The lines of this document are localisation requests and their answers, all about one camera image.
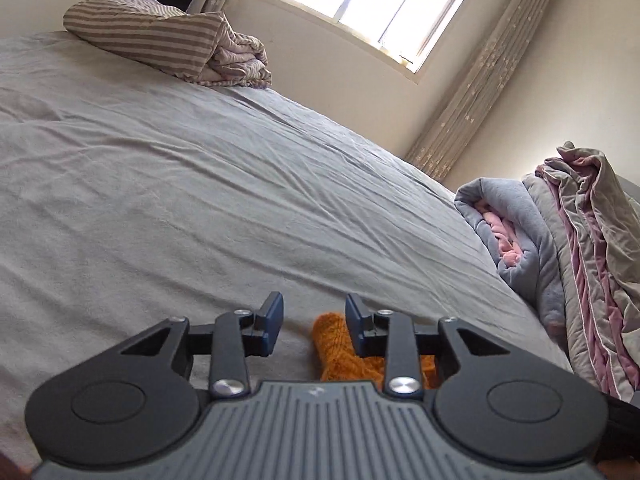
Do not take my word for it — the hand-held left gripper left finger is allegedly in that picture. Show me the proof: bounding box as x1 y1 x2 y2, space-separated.
120 291 285 401

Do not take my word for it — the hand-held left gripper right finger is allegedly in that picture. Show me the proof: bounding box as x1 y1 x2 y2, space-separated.
345 292 505 400

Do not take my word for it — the orange knitted sweater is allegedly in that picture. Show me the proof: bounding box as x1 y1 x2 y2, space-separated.
312 312 441 390

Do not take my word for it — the bed with grey sheet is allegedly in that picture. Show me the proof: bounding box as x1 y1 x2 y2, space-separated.
0 30 573 471

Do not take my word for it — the blue and pink fleece blanket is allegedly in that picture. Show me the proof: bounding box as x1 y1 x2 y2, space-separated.
454 176 568 333

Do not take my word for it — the grey and pink quilt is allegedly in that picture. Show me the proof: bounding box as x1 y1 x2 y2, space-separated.
520 141 640 403

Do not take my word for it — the folded striped blanket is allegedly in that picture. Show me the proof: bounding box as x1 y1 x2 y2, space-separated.
63 0 273 88

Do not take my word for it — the window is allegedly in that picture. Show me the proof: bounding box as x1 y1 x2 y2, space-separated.
247 0 488 73

